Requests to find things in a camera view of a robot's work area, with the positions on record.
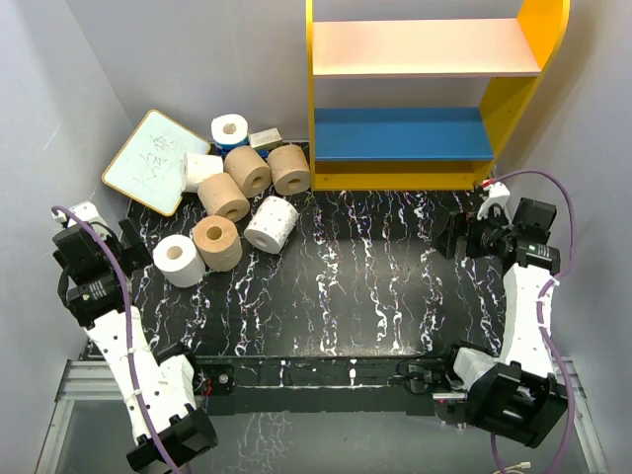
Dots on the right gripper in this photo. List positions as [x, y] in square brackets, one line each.
[457, 226]

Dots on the yellow shelf unit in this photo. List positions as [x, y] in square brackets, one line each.
[426, 148]

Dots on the aluminium rail frame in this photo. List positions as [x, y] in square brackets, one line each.
[228, 386]

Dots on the white roll lying sideways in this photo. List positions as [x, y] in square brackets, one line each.
[196, 168]

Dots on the brown roll back right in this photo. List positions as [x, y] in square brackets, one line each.
[290, 170]

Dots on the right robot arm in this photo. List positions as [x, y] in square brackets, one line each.
[514, 394]

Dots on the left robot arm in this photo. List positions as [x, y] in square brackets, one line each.
[168, 428]

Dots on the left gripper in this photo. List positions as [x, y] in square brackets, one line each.
[133, 257]

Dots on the white roll front left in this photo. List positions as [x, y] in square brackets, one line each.
[178, 260]

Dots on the small whiteboard wooden frame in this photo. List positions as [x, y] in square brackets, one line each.
[149, 167]

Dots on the white dotted paper roll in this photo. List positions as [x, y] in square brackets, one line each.
[271, 225]

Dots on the brown roll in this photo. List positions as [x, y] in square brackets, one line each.
[249, 170]
[220, 195]
[218, 242]
[290, 170]

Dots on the brown roll middle left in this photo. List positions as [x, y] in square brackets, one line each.
[220, 195]

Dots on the blue box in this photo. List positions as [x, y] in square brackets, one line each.
[222, 149]

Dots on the white roll on blue box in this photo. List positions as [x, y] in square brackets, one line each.
[229, 129]

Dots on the brown roll front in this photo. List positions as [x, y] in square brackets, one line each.
[218, 242]

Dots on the small beige carton box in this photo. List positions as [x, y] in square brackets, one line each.
[268, 139]

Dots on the brown roll back middle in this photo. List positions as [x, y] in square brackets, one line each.
[249, 170]

